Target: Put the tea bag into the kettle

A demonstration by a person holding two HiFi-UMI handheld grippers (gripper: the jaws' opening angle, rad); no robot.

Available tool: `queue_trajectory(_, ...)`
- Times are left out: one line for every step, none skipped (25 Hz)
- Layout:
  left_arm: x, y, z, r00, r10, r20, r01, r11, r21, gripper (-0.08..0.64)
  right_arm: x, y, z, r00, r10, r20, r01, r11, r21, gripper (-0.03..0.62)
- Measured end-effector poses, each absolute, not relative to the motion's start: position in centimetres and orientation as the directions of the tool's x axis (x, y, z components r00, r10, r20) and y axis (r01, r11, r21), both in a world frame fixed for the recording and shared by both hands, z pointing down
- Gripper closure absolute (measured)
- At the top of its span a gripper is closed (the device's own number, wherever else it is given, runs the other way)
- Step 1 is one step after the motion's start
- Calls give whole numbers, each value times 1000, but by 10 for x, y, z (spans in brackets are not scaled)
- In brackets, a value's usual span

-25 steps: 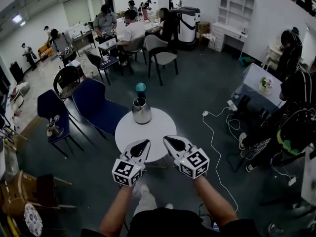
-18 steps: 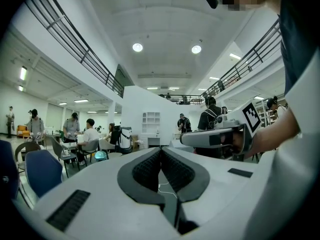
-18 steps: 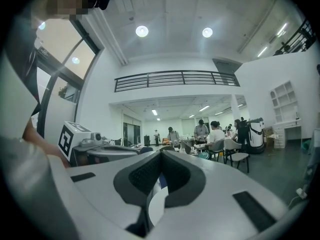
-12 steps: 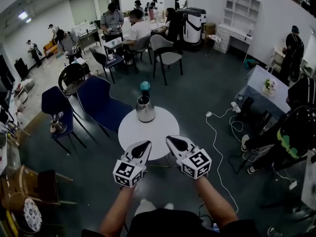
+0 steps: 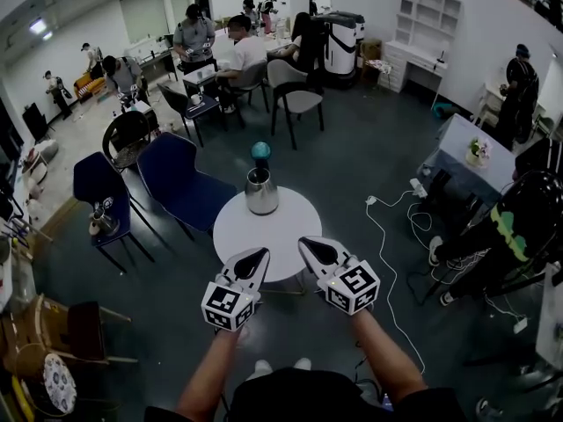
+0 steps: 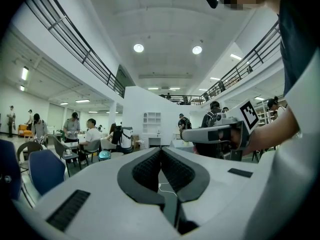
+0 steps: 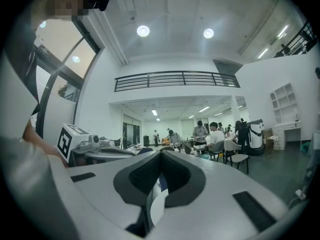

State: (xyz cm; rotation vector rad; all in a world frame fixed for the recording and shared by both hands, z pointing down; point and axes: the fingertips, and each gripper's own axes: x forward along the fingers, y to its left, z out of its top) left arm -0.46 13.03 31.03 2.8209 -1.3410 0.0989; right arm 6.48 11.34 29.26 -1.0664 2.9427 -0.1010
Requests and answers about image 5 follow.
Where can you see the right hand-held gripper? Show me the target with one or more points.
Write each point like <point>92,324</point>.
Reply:
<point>352,286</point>

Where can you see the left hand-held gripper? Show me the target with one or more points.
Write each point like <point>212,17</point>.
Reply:
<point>226,303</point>

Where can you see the silver metal kettle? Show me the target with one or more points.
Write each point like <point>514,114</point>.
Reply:
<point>261,196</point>

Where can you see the person's left forearm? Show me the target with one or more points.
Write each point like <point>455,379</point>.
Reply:
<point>211,372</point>

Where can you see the person's right forearm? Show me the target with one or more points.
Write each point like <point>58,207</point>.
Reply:
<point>387,358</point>

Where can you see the white round table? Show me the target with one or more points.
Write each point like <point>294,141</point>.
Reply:
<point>272,227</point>

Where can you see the person's white left shoe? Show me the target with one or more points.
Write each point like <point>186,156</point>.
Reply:
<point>260,367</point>

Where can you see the person's white shoe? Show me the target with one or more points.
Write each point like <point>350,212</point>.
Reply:
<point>260,367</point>
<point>303,364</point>

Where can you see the person's white right shoe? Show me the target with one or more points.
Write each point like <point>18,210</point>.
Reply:
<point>303,364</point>

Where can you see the teal round-topped black object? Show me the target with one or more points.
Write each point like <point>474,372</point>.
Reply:
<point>260,151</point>

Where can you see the blue padded chair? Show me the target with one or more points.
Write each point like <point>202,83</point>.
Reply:
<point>176,178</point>
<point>103,183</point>

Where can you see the white power strip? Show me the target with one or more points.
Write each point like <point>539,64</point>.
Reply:
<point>418,188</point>

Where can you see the person's black clothing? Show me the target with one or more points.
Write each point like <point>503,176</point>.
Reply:
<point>308,398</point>

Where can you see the small metal teapot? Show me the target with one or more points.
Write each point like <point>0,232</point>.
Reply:
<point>104,220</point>

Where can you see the grey padded chair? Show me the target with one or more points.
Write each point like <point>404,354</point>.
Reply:
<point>292,97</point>

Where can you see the table with grey-blue cloth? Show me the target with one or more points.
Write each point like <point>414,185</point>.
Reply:
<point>457,165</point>

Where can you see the white cup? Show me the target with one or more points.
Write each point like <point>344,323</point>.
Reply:
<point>195,99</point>

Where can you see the dark chair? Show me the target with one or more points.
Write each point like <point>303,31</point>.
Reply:
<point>180,101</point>

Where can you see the black round-back chair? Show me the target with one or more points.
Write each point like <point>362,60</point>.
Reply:
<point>127,134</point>

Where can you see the vase of flowers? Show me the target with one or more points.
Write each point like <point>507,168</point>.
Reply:
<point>478,152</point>

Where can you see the white and black machine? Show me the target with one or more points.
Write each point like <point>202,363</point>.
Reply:
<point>341,48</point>

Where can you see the cardboard box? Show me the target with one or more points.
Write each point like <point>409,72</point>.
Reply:
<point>370,51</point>

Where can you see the white power adapter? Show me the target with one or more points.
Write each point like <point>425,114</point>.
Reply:
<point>521,325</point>

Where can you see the wooden chair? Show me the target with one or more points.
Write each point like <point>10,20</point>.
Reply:
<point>48,328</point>

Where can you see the round patterned cushion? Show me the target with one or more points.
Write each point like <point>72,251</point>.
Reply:
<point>59,383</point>

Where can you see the orange sofa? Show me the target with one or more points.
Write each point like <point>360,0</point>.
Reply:
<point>85,86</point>

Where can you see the white shelf cabinet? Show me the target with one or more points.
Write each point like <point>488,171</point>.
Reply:
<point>422,29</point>

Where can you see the black monitor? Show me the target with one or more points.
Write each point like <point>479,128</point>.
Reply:
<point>35,121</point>

